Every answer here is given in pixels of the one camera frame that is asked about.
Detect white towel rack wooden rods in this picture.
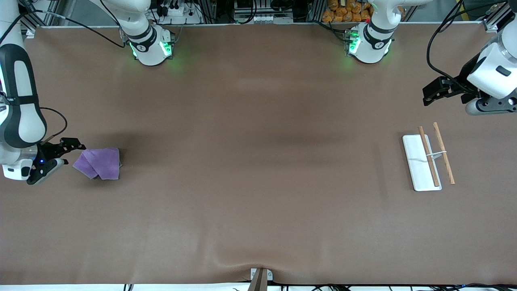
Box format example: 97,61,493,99
402,122,456,192

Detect grey electronics box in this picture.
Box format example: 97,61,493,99
234,0,295,24

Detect purple cloth towel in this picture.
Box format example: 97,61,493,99
73,148,123,181

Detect aluminium frame profile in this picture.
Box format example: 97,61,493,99
16,0,61,39
483,0,517,34

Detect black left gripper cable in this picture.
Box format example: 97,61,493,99
427,0,510,92

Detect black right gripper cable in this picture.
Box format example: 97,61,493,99
16,0,128,143

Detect orange snack packets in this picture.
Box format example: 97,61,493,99
322,0,374,23

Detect white power strip black plugs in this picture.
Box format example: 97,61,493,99
156,0,202,25

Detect grey metal table bracket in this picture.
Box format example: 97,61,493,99
250,268,273,282

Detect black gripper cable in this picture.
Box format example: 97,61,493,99
427,0,510,92
16,0,128,143

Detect brown flat bar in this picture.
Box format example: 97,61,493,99
247,268,268,291

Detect brown table cover mat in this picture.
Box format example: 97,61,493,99
0,22,517,285

